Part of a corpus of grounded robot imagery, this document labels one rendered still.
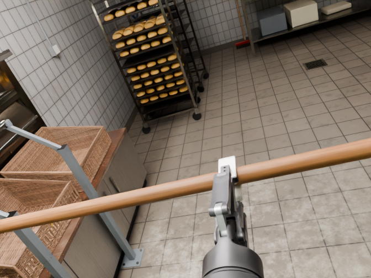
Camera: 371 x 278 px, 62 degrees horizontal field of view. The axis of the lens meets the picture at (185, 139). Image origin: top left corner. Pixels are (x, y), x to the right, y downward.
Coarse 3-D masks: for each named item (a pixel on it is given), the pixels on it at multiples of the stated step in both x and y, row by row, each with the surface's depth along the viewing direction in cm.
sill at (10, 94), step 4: (8, 92) 211; (12, 92) 214; (16, 92) 218; (0, 96) 209; (4, 96) 207; (8, 96) 210; (12, 96) 213; (0, 100) 202; (4, 100) 206; (0, 104) 202
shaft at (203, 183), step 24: (360, 144) 46; (240, 168) 52; (264, 168) 50; (288, 168) 49; (312, 168) 49; (144, 192) 56; (168, 192) 55; (192, 192) 54; (24, 216) 64; (48, 216) 62; (72, 216) 61
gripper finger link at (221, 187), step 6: (216, 174) 47; (228, 174) 46; (216, 180) 45; (222, 180) 45; (228, 180) 44; (216, 186) 44; (222, 186) 43; (228, 186) 43; (216, 192) 43; (222, 192) 42; (228, 192) 42; (216, 198) 42; (222, 198) 41; (228, 198) 41; (210, 204) 41; (222, 204) 39; (228, 204) 40; (210, 210) 39; (222, 210) 38; (228, 210) 38; (210, 216) 39
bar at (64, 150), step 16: (0, 128) 152; (16, 128) 158; (48, 144) 161; (64, 160) 164; (80, 176) 169; (96, 192) 180; (112, 224) 189; (32, 240) 128; (48, 256) 134; (128, 256) 205; (64, 272) 141
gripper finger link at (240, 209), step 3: (240, 204) 50; (240, 207) 49; (237, 210) 49; (240, 210) 49; (240, 213) 48; (240, 216) 47; (243, 228) 44; (243, 231) 44; (246, 234) 44; (246, 237) 44; (246, 240) 42; (243, 243) 42; (246, 243) 42; (246, 246) 41
